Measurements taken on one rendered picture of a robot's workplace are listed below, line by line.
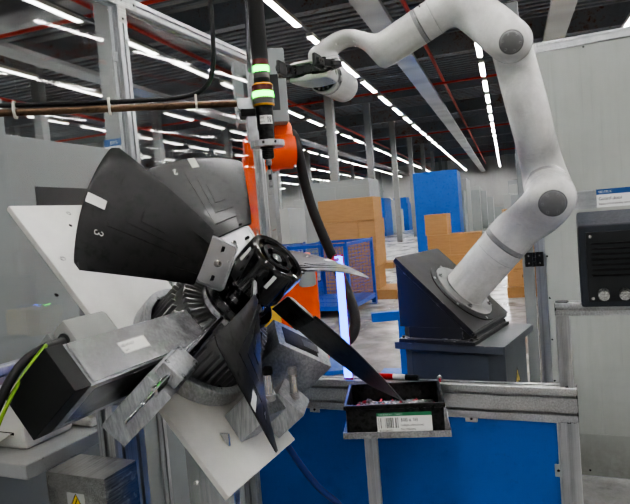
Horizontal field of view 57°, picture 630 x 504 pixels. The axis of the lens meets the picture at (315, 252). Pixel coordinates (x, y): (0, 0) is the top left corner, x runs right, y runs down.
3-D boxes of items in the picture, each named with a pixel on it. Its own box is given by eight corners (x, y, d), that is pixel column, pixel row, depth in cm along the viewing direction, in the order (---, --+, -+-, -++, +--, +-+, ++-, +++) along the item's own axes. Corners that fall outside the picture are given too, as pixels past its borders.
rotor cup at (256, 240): (195, 290, 106) (238, 241, 102) (221, 264, 120) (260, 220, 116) (254, 341, 107) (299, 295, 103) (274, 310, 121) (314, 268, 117)
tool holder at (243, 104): (241, 146, 114) (237, 95, 114) (239, 151, 121) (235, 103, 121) (287, 143, 116) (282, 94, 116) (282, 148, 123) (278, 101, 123)
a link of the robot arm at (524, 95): (531, 224, 150) (528, 208, 164) (581, 212, 145) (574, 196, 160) (479, 30, 138) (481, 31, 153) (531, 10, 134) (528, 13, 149)
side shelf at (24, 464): (-55, 469, 122) (-56, 455, 122) (77, 412, 155) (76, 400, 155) (27, 480, 113) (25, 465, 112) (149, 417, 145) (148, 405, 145)
